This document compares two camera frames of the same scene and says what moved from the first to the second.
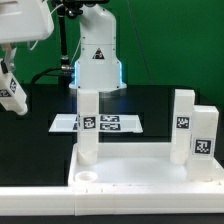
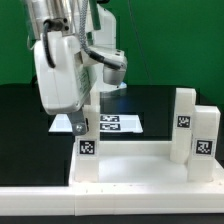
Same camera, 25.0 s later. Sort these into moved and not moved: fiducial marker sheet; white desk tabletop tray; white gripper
Moved: white gripper
Not moved: fiducial marker sheet; white desk tabletop tray
